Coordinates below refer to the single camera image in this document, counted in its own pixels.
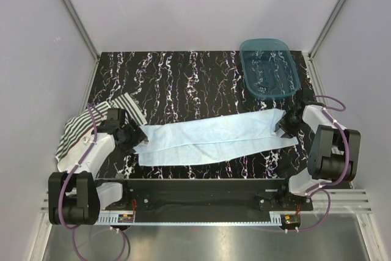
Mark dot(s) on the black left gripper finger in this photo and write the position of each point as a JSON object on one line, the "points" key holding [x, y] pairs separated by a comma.
{"points": [[141, 136], [143, 142]]}

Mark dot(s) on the white slotted cable duct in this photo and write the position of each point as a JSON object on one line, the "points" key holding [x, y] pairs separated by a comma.
{"points": [[143, 219]]}

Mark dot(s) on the teal transparent plastic bin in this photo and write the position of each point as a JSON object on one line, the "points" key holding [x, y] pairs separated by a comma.
{"points": [[269, 69]]}

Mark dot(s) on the light blue towel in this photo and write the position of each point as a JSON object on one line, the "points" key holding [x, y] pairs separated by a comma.
{"points": [[213, 140]]}

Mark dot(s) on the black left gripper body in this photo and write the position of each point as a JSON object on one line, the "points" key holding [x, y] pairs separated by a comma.
{"points": [[129, 139]]}

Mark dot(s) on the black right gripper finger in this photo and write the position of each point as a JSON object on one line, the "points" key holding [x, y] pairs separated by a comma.
{"points": [[286, 135], [279, 127]]}

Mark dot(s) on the green white striped towel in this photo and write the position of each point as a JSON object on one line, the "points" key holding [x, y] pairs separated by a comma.
{"points": [[78, 133]]}

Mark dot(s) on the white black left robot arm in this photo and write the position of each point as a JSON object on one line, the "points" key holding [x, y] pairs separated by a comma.
{"points": [[74, 198]]}

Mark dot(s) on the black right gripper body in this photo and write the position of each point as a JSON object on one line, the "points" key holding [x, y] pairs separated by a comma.
{"points": [[293, 121]]}

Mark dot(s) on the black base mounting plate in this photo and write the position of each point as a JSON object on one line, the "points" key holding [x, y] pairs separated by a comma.
{"points": [[180, 187]]}

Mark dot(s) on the aluminium front rail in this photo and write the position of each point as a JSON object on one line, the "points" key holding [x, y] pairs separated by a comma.
{"points": [[338, 200]]}

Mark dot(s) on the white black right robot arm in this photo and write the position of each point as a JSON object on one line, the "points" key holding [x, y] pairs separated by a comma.
{"points": [[333, 156]]}

